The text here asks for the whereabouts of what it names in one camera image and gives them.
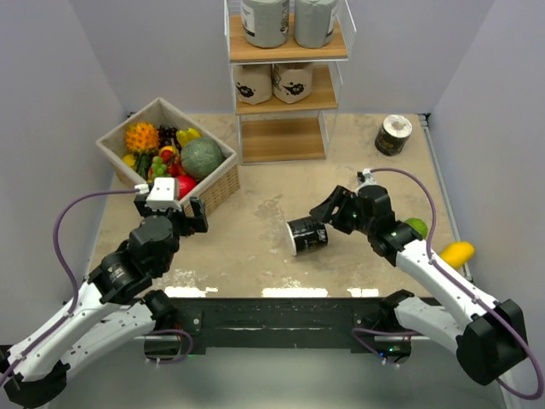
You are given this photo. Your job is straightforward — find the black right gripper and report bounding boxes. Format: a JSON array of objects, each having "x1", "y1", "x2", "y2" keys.
[{"x1": 310, "y1": 185, "x2": 375, "y2": 236}]

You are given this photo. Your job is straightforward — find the black white roll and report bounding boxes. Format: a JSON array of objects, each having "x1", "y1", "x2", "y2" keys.
[{"x1": 286, "y1": 216, "x2": 329, "y2": 256}]

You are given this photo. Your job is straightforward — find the black white roll back corner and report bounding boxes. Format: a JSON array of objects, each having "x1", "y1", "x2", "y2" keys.
[{"x1": 375, "y1": 114, "x2": 413, "y2": 156}]

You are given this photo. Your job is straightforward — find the yellow mango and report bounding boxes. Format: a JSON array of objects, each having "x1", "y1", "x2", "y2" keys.
[{"x1": 439, "y1": 241, "x2": 475, "y2": 269}]

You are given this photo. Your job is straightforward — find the brown roll edge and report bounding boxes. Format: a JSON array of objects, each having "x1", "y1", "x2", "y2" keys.
[{"x1": 272, "y1": 62, "x2": 314, "y2": 104}]

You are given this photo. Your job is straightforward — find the brown roll table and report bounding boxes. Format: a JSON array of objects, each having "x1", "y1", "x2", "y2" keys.
[{"x1": 234, "y1": 64, "x2": 273, "y2": 105}]

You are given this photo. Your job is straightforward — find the grey roll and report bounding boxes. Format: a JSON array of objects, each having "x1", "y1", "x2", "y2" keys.
[
  {"x1": 295, "y1": 0, "x2": 338, "y2": 49},
  {"x1": 240, "y1": 0, "x2": 290, "y2": 49}
]

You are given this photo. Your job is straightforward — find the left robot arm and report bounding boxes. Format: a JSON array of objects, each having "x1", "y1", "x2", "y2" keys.
[{"x1": 1, "y1": 195, "x2": 208, "y2": 408}]

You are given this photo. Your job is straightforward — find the red apple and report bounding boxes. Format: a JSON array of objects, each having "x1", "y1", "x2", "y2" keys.
[{"x1": 176, "y1": 175, "x2": 197, "y2": 200}]

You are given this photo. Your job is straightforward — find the green grape bunch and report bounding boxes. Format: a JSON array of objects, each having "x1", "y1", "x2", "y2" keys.
[{"x1": 147, "y1": 156, "x2": 167, "y2": 182}]

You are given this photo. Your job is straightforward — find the wicker basket with cloth liner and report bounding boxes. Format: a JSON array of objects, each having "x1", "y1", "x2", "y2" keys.
[{"x1": 96, "y1": 98, "x2": 240, "y2": 213}]

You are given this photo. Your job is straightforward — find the green netted melon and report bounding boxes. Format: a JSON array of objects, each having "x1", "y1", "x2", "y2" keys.
[{"x1": 181, "y1": 137, "x2": 224, "y2": 180}]

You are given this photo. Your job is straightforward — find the dark purple grapes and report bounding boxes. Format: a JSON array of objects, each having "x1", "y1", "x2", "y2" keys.
[{"x1": 158, "y1": 124, "x2": 178, "y2": 148}]

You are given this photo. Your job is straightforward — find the yellow bananas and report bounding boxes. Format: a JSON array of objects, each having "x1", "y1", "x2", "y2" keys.
[{"x1": 176, "y1": 128, "x2": 201, "y2": 148}]

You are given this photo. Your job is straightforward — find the orange pineapple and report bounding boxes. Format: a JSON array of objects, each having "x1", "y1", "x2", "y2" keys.
[{"x1": 124, "y1": 122, "x2": 159, "y2": 154}]

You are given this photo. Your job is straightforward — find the green lime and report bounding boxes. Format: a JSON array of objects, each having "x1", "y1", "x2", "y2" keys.
[{"x1": 404, "y1": 217, "x2": 428, "y2": 239}]

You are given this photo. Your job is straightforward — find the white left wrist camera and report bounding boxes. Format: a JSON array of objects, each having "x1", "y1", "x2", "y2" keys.
[{"x1": 146, "y1": 177, "x2": 181, "y2": 210}]

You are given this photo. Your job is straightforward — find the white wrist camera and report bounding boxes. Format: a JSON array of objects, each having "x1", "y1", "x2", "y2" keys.
[
  {"x1": 146, "y1": 177, "x2": 181, "y2": 210},
  {"x1": 357, "y1": 168, "x2": 376, "y2": 190}
]

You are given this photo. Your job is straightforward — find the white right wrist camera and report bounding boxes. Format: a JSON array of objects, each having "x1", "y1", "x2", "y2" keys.
[{"x1": 357, "y1": 168, "x2": 376, "y2": 190}]

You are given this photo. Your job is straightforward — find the white wire wooden shelf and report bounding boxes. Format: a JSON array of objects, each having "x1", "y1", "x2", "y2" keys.
[{"x1": 223, "y1": 1, "x2": 357, "y2": 164}]

